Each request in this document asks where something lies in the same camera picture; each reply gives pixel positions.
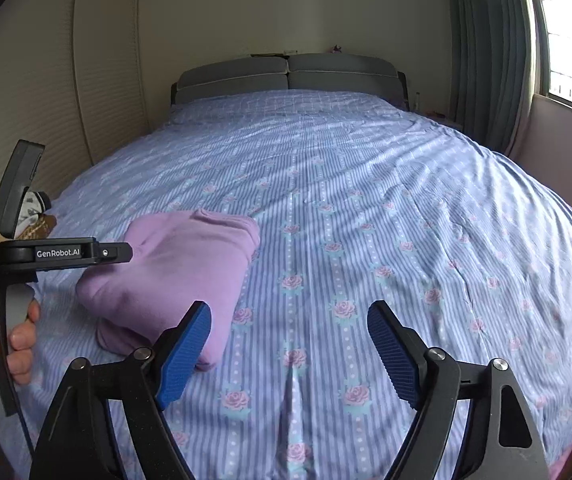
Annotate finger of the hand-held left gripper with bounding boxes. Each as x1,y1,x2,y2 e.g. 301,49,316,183
90,241,134,265

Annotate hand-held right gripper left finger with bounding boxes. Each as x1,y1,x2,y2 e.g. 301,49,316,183
30,301,213,480

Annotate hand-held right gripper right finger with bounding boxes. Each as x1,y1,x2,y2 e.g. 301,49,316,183
367,300,549,480

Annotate purple sweatshirt with green print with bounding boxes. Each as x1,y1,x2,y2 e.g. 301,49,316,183
76,209,261,372

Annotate person's left hand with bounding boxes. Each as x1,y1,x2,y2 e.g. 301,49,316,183
0,292,41,402

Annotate brown patterned folded garment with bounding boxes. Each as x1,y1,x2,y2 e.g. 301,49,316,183
18,214,58,242

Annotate white printed folded garment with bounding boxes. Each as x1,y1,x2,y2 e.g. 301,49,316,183
16,187,53,235

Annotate bed with blue striped sheet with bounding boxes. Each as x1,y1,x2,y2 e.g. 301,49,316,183
0,91,572,480

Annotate cream louvred wardrobe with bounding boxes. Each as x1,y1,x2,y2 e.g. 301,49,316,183
0,0,149,246

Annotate grey upholstered headboard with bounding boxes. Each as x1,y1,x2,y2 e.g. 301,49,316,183
171,54,409,111

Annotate grey-green curtain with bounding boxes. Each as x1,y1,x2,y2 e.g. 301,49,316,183
443,0,539,156

